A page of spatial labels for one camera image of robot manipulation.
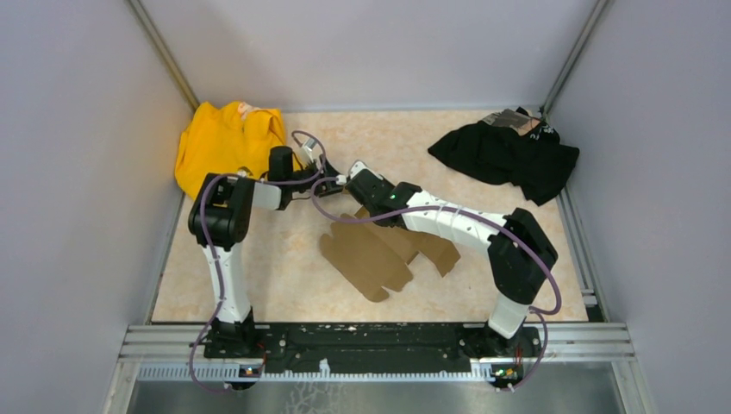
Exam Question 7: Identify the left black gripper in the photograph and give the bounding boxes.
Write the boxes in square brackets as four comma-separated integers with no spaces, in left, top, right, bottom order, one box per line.
[287,154,344,198]

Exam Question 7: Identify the brown cardboard box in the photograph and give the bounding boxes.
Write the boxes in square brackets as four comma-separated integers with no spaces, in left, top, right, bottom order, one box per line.
[318,222,461,303]

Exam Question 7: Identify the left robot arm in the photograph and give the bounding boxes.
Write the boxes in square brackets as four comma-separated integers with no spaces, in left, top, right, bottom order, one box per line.
[188,146,345,357]

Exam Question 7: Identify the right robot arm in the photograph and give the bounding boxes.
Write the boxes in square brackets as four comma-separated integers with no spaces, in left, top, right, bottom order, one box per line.
[335,162,563,355]

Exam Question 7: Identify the yellow shirt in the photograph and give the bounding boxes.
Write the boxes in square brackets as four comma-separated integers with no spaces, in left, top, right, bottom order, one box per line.
[174,101,288,199]

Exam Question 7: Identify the black shirt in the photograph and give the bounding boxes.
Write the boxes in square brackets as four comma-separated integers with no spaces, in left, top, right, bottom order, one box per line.
[428,120,580,206]

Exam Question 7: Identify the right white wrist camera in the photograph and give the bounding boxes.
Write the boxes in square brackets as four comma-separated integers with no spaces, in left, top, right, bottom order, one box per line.
[347,160,369,180]

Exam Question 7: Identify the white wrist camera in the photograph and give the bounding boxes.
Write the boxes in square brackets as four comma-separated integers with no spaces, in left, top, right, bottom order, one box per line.
[347,160,369,180]
[297,138,321,168]

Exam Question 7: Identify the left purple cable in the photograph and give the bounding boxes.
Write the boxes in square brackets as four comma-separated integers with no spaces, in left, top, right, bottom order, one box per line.
[189,129,328,395]

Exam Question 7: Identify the purple cable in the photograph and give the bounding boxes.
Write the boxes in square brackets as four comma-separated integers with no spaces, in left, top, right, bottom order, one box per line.
[309,176,564,392]
[189,129,328,395]

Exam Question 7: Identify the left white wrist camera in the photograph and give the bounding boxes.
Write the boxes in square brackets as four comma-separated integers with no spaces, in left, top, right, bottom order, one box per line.
[297,138,321,168]

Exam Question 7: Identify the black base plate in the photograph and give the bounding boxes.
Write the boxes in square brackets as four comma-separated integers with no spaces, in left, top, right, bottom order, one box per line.
[202,323,541,374]

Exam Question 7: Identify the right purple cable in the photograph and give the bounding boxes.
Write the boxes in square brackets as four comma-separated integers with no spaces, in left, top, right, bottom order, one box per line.
[309,176,564,392]

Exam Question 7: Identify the aluminium frame rail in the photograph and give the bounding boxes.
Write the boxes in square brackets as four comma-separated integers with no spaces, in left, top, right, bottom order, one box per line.
[118,323,636,386]

